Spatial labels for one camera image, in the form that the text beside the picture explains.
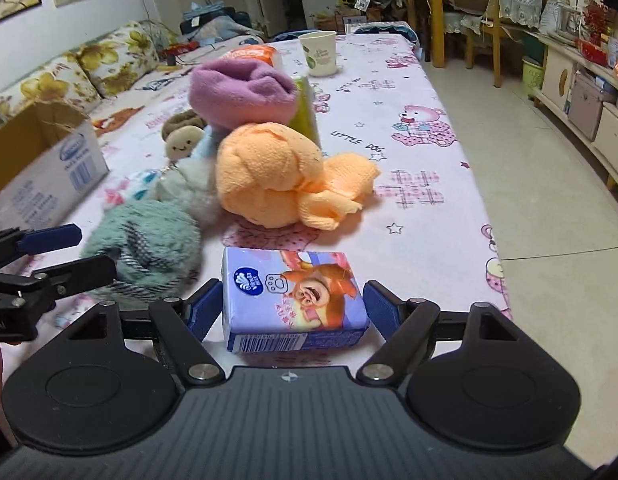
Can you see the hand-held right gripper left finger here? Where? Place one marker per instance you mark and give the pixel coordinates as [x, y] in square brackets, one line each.
[205, 310]

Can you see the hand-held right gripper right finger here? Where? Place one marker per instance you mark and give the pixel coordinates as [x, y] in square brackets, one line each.
[383, 310]

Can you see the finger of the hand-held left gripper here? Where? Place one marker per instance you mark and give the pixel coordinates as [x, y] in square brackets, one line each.
[49, 240]
[74, 275]

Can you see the cardboard box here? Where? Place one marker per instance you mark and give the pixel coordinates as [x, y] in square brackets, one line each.
[49, 180]

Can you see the green fluffy towel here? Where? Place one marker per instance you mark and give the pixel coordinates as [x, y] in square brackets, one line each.
[139, 245]

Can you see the purple cartoon tissue pack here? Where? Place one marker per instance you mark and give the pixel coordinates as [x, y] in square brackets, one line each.
[289, 295]

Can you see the floral white cloth bundle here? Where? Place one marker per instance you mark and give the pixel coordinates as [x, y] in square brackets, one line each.
[139, 182]

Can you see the orange towel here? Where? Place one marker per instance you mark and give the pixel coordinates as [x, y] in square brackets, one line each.
[269, 175]

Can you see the lime green soft pack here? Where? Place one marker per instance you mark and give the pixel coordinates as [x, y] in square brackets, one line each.
[305, 110]

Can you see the pink plush toy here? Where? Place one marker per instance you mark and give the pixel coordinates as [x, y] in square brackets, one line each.
[239, 92]

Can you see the white fluffy plush toy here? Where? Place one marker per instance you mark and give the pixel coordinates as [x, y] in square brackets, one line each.
[189, 192]

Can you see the light blue plush toy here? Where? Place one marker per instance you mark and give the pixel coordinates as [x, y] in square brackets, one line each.
[205, 152]

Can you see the brown smiling plush toy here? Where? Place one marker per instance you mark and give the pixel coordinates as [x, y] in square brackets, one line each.
[181, 142]

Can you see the floral sofa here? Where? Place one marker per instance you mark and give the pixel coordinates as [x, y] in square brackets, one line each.
[114, 60]

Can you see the red plastic item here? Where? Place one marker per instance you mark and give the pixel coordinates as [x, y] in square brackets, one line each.
[178, 50]

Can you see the orange and white tissue package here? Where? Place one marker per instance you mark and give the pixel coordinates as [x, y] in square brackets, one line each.
[254, 54]

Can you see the white paper cup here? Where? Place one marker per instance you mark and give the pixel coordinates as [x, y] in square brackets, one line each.
[319, 55]

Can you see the green plastic basket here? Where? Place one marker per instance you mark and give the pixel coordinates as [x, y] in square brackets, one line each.
[531, 77]

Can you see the blue folded blanket pile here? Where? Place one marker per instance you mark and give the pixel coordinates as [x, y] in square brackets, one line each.
[219, 22]

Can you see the cream tv cabinet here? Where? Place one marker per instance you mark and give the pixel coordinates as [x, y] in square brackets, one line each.
[609, 135]

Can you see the grey box in cabinet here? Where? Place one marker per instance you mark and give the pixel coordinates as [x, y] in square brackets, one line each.
[584, 105]

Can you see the wooden dining chair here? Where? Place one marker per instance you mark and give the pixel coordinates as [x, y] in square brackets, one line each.
[441, 25]

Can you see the red box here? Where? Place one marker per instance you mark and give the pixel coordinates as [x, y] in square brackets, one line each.
[591, 52]

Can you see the red artificial flowers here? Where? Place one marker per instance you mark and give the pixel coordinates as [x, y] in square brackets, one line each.
[596, 20]

